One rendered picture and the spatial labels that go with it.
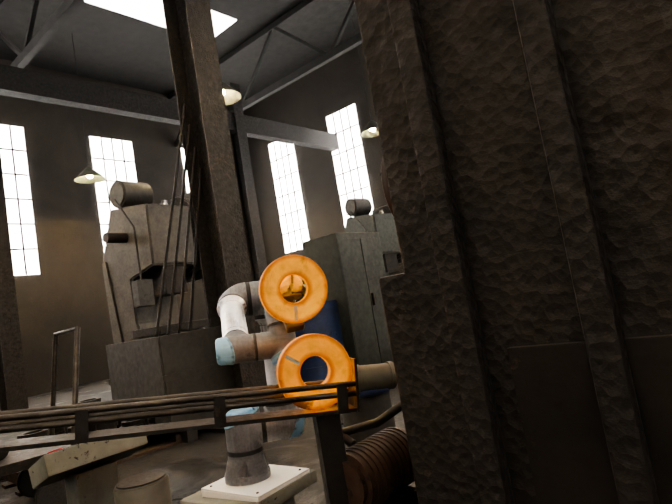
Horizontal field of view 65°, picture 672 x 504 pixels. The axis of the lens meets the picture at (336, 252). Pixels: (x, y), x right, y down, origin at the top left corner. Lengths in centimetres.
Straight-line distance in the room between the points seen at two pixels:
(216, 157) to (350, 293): 173
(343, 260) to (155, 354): 188
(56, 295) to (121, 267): 660
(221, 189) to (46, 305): 944
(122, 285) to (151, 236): 82
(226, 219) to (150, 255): 234
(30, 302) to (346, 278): 948
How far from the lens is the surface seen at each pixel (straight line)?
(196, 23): 499
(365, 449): 119
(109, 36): 1384
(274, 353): 146
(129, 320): 701
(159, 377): 427
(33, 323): 1336
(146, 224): 665
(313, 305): 122
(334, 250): 500
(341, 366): 114
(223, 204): 442
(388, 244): 938
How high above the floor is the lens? 84
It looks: 6 degrees up
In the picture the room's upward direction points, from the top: 10 degrees counter-clockwise
